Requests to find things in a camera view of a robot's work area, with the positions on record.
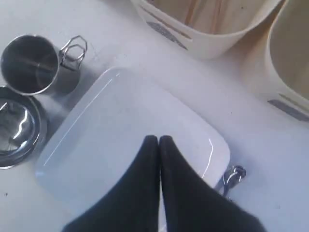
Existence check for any steel mug wire handle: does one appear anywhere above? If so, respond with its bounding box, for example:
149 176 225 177
0 34 88 96

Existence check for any steel spoon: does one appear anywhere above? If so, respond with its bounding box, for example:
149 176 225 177
216 165 247 201

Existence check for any wooden chopstick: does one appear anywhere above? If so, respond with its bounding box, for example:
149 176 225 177
184 0 206 26
210 0 225 34

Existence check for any stainless steel bowl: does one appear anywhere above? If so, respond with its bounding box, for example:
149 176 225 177
0 86 48 170

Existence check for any cream bin with triangle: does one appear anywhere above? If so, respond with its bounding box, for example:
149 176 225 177
132 0 281 59

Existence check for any cream bin with square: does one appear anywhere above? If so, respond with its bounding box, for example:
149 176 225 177
244 0 309 122

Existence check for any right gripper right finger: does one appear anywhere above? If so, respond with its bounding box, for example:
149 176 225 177
159 135 265 232

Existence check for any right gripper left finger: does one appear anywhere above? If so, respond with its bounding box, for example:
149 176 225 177
63 135 160 232

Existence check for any white square plate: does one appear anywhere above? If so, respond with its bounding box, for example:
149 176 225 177
35 68 231 219

